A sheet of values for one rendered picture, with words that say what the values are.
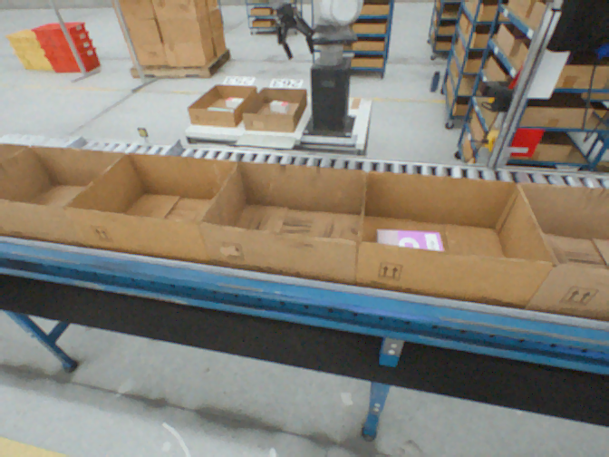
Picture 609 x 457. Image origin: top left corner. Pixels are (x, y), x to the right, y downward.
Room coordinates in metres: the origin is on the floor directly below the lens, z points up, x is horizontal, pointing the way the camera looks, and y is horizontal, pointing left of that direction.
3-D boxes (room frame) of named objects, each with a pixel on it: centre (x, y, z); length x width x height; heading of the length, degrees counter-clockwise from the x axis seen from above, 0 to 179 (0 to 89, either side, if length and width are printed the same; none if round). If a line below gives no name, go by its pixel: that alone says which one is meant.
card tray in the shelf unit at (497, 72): (2.23, -1.50, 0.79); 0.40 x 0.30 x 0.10; 167
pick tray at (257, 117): (1.88, 0.09, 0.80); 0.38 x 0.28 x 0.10; 166
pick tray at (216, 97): (1.98, 0.41, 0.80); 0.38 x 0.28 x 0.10; 163
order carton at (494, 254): (0.61, -0.35, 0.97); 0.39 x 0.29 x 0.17; 75
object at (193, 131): (1.91, 0.06, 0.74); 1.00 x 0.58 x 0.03; 74
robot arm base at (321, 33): (1.73, -0.18, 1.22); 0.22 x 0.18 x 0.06; 86
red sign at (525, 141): (1.24, -0.93, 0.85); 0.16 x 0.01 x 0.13; 75
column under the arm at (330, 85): (1.72, -0.20, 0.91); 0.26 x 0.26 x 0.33; 74
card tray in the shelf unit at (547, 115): (1.77, -1.38, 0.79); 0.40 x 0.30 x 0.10; 167
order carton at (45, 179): (0.91, 0.78, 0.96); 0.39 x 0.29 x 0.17; 75
